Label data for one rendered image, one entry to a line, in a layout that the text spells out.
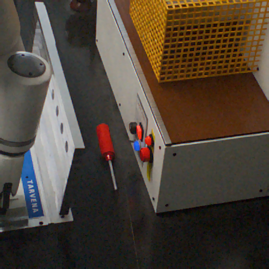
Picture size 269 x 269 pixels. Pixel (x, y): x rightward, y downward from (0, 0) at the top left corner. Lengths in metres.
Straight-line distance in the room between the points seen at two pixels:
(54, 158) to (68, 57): 0.44
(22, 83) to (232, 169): 0.46
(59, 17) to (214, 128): 0.71
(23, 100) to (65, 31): 0.70
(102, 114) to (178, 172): 0.33
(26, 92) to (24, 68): 0.04
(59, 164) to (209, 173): 0.28
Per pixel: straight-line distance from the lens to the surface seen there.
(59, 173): 1.34
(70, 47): 1.77
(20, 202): 1.37
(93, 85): 1.66
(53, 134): 1.41
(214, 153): 1.31
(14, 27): 1.06
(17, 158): 1.23
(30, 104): 1.15
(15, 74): 1.13
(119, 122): 1.57
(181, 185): 1.35
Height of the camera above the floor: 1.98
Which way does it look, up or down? 44 degrees down
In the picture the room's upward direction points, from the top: 6 degrees clockwise
